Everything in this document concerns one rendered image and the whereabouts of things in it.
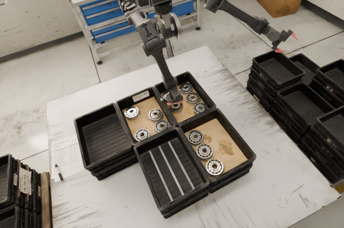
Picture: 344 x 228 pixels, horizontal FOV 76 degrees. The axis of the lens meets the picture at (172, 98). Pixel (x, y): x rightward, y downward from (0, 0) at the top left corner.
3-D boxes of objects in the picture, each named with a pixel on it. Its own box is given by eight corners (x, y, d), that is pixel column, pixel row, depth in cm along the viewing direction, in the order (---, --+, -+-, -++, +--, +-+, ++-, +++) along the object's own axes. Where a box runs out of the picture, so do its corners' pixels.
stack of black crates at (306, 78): (274, 76, 260) (279, 61, 242) (294, 67, 265) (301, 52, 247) (299, 99, 235) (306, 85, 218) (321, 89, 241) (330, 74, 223)
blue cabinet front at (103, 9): (95, 43, 308) (78, 5, 265) (144, 27, 321) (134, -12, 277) (96, 44, 307) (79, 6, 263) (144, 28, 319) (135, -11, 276)
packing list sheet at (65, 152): (49, 143, 167) (48, 143, 167) (79, 131, 171) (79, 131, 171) (51, 183, 147) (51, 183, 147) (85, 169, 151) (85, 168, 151)
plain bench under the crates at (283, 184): (79, 140, 249) (45, 102, 194) (205, 89, 276) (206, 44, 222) (110, 328, 151) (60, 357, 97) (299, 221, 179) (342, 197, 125)
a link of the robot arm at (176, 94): (174, 75, 137) (162, 81, 137) (181, 86, 130) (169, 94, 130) (178, 85, 147) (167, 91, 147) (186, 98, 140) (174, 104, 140)
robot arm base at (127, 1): (135, 10, 143) (131, -9, 133) (140, 16, 138) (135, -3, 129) (123, 14, 141) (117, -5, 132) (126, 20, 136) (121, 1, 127)
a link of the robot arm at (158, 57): (159, 30, 103) (138, 41, 103) (164, 38, 101) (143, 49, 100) (175, 76, 141) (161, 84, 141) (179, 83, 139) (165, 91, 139)
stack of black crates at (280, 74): (244, 88, 253) (251, 58, 218) (266, 79, 258) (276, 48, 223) (267, 113, 229) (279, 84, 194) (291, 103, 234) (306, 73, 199)
